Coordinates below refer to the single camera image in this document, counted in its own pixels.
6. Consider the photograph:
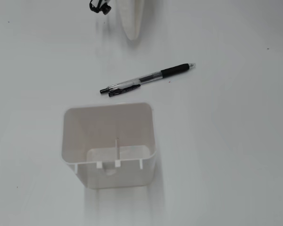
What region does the black clear ballpoint pen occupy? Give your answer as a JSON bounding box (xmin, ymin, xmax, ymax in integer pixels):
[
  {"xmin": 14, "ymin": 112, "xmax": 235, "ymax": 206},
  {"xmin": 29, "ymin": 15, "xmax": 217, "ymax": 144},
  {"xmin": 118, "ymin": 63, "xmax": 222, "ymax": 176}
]
[{"xmin": 99, "ymin": 62, "xmax": 196, "ymax": 97}]

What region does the black cable clip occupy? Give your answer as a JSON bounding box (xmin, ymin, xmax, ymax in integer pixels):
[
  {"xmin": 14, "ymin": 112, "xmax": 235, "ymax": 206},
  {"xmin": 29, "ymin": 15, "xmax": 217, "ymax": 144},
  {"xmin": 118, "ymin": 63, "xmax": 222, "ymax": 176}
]
[{"xmin": 89, "ymin": 0, "xmax": 112, "ymax": 16}]

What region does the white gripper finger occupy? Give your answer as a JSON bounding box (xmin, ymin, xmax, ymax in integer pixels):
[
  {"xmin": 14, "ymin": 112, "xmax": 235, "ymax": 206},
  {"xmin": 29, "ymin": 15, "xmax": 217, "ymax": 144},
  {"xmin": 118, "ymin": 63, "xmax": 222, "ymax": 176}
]
[{"xmin": 117, "ymin": 0, "xmax": 143, "ymax": 41}]

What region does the white plastic pen holder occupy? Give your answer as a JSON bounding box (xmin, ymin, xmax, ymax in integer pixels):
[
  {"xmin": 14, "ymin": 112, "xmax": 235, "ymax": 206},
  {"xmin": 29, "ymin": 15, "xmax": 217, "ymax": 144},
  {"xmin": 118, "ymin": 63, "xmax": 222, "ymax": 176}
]
[{"xmin": 61, "ymin": 102, "xmax": 159, "ymax": 190}]

